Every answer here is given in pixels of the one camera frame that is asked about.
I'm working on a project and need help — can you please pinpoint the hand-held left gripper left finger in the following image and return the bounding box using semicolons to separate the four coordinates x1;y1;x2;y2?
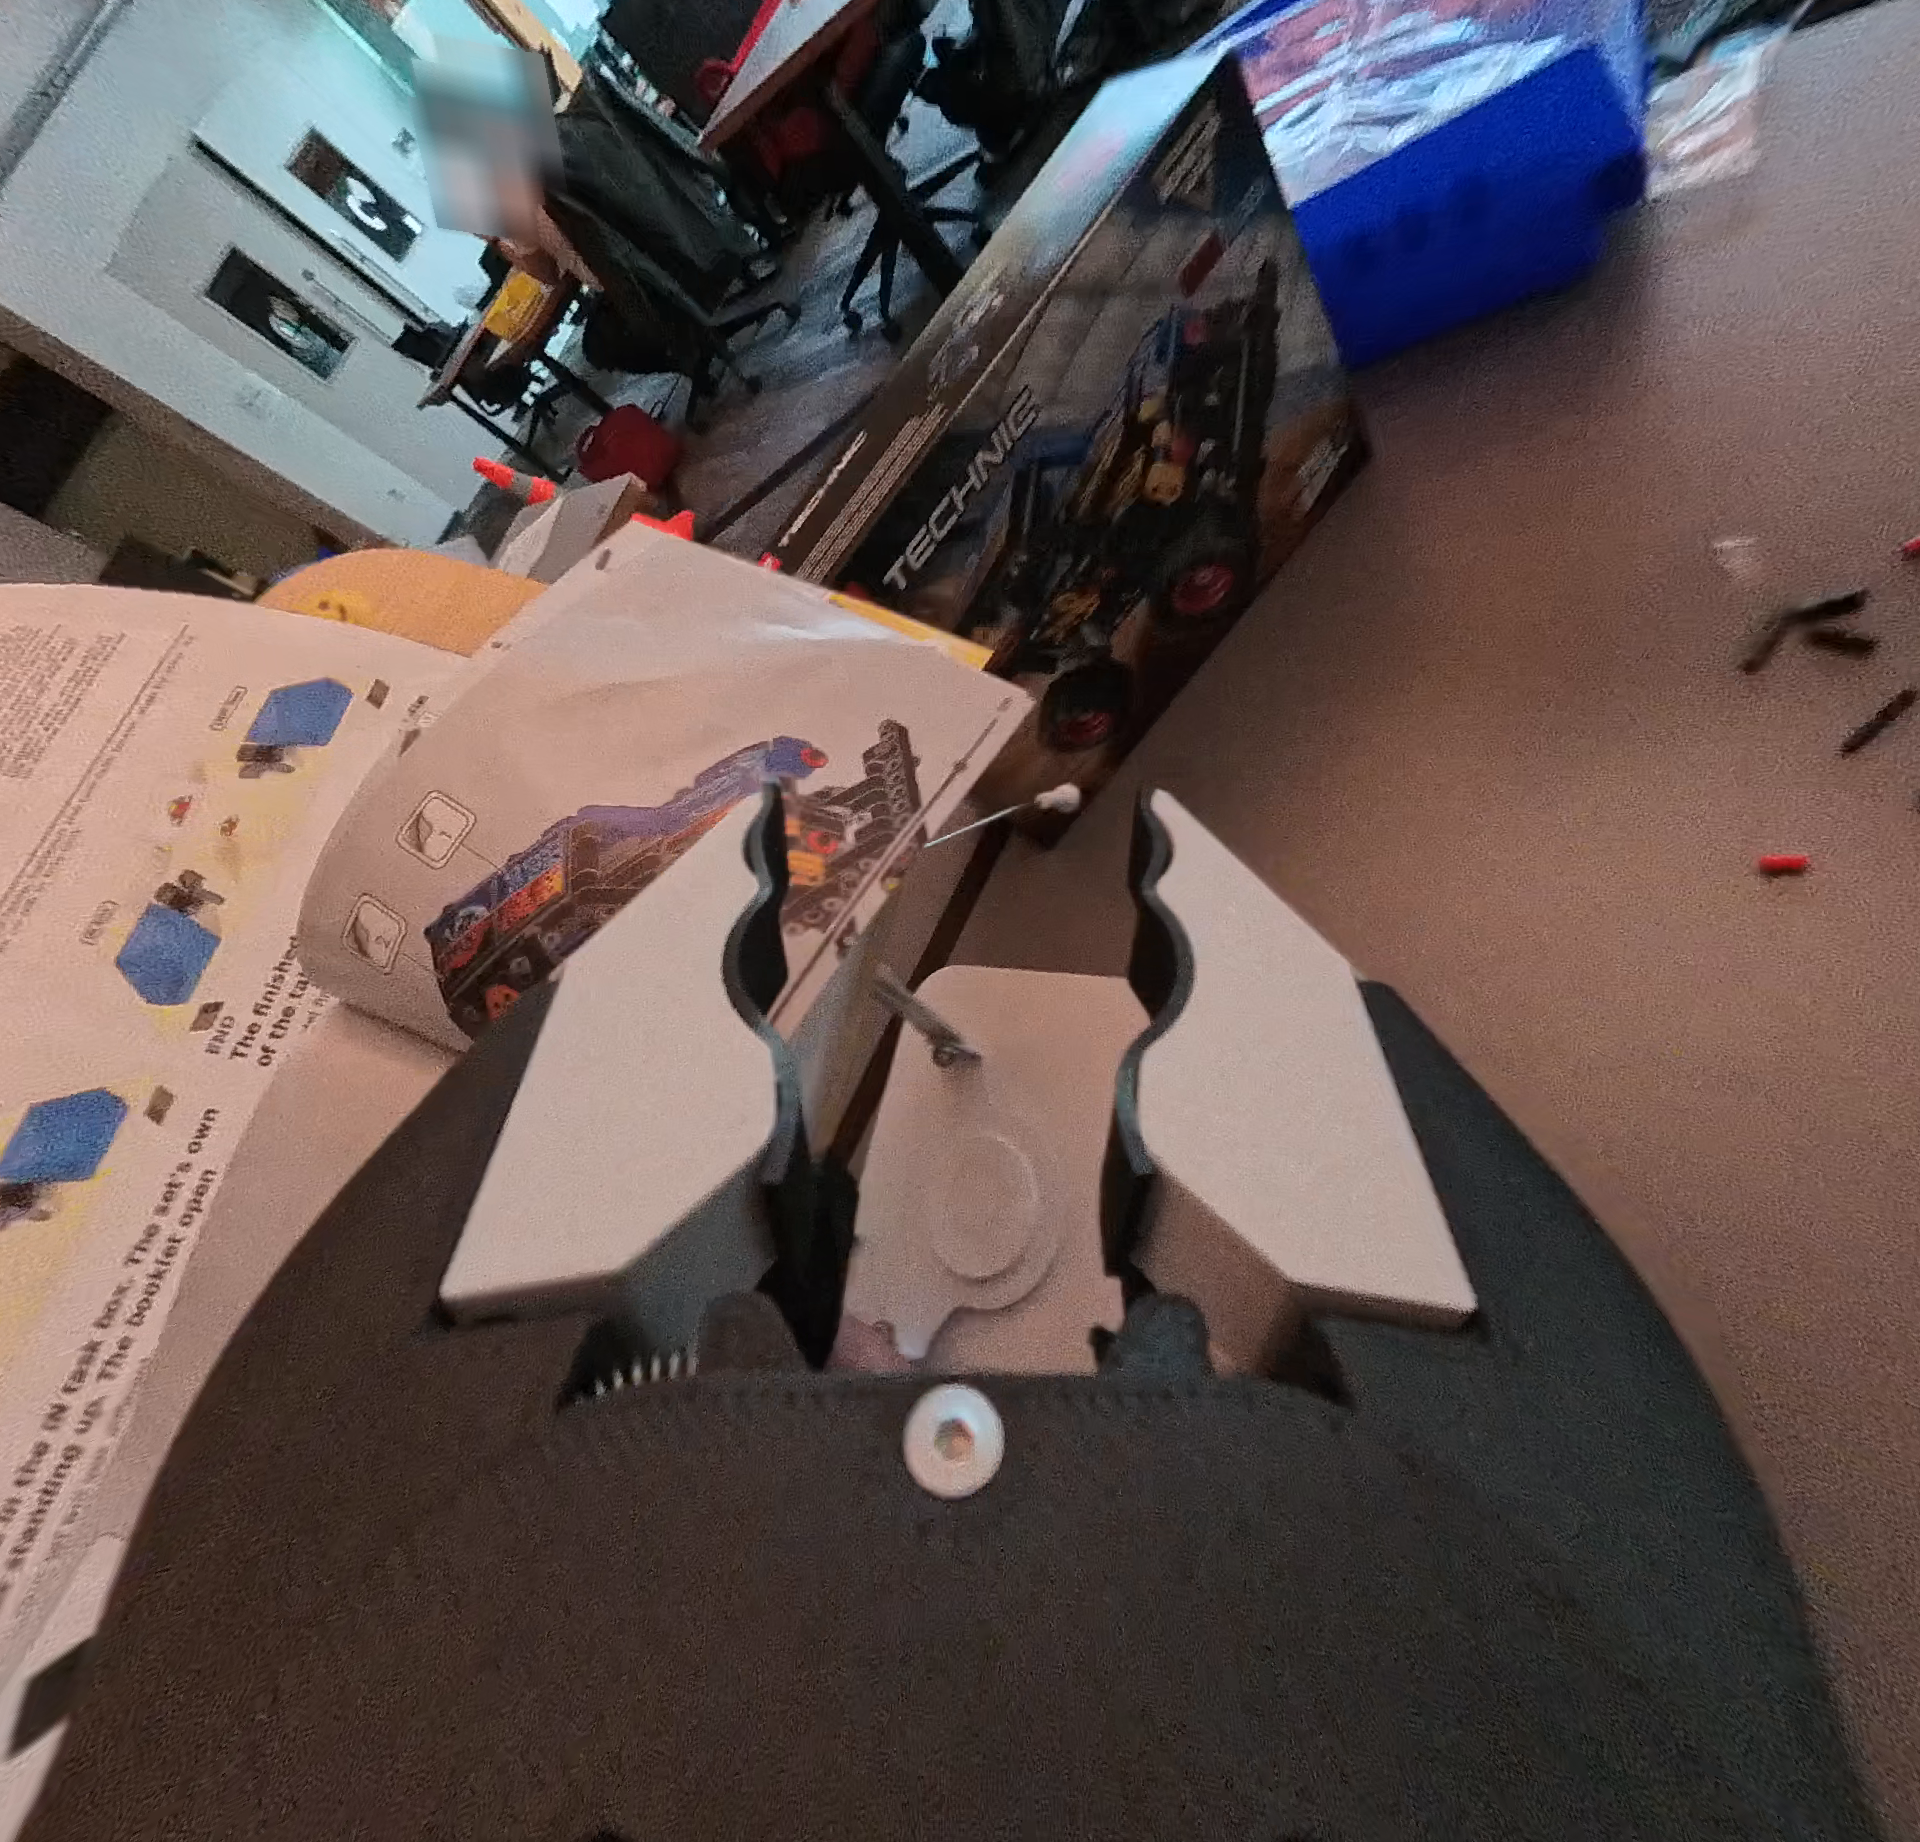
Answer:
435;784;864;1371

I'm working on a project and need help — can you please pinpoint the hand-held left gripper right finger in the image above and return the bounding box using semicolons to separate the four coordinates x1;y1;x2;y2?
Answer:
1102;789;1484;1374

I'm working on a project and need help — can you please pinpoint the instruction booklet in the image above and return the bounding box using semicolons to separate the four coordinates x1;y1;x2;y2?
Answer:
0;523;1039;1686

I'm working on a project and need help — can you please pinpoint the grey desk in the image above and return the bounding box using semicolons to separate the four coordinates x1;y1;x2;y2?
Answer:
885;0;1920;1604

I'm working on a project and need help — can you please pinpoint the white book stand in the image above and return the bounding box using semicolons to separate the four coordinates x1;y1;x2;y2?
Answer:
262;548;1159;1375

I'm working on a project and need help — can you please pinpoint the red tote bag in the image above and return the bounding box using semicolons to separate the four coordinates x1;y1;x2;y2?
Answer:
576;406;687;496

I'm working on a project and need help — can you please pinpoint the monster truck toy box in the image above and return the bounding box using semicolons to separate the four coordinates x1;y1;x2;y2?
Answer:
705;50;1372;842

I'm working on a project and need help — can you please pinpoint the black office chair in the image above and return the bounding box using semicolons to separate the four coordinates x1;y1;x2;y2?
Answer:
546;74;803;391

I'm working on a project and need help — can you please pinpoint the blue storage bin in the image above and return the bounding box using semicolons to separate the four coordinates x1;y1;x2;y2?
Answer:
1199;0;1655;372

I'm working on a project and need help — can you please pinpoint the clear plastic bag bundle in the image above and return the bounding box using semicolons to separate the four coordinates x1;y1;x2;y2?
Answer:
1242;0;1649;211

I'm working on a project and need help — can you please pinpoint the small clear plastic bag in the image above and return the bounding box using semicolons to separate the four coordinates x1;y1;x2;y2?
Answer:
1642;25;1785;197

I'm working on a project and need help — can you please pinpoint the wooden table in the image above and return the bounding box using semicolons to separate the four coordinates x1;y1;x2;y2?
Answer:
697;0;938;153

